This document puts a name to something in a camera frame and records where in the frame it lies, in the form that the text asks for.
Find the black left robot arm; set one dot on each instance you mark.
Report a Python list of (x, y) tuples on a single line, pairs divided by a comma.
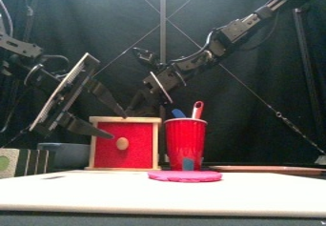
[(26, 61)]

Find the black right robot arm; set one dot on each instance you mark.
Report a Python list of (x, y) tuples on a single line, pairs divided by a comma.
[(246, 23)]

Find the wooden drawer box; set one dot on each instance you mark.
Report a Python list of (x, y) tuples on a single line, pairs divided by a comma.
[(123, 119)]

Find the red drawer with wooden knob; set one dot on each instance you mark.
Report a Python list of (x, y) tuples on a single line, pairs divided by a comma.
[(123, 145)]

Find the pink dough disc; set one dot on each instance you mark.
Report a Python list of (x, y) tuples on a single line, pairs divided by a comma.
[(185, 176)]

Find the red plastic cup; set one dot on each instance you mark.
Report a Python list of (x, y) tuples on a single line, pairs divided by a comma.
[(185, 140)]

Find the green striped sponge block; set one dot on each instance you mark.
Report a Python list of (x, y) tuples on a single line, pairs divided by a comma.
[(26, 162)]

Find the white cutting board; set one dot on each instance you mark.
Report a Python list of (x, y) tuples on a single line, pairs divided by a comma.
[(161, 195)]

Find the brown flat tray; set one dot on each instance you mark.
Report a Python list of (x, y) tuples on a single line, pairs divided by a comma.
[(271, 169)]

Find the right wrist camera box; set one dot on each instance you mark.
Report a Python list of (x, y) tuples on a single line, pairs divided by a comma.
[(146, 57)]

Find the grey vertical frame pole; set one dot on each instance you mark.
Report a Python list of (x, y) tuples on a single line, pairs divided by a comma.
[(163, 20)]

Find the black frame post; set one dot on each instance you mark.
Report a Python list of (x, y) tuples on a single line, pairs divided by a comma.
[(308, 77)]

